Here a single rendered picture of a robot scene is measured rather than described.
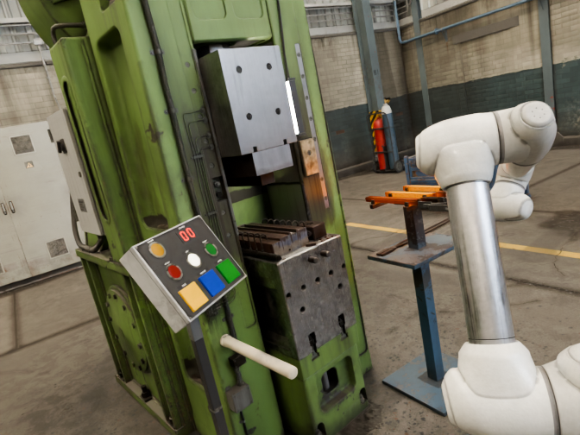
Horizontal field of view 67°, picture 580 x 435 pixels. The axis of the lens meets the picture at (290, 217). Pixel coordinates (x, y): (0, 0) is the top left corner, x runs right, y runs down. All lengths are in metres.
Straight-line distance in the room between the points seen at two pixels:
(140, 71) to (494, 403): 1.50
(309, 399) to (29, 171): 5.50
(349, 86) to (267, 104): 8.21
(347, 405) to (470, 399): 1.25
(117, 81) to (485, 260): 1.63
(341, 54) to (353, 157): 2.20
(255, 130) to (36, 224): 5.37
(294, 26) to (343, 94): 7.69
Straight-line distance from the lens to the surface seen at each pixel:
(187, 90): 1.81
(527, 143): 1.17
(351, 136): 9.91
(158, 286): 1.35
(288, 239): 1.88
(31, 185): 6.84
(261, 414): 2.19
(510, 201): 1.68
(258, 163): 1.77
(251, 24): 2.06
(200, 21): 1.92
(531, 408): 1.11
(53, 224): 6.89
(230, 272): 1.52
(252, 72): 1.82
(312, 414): 2.13
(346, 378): 2.29
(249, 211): 2.33
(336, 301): 2.04
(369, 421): 2.34
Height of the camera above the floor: 1.47
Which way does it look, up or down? 12 degrees down
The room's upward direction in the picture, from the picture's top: 12 degrees counter-clockwise
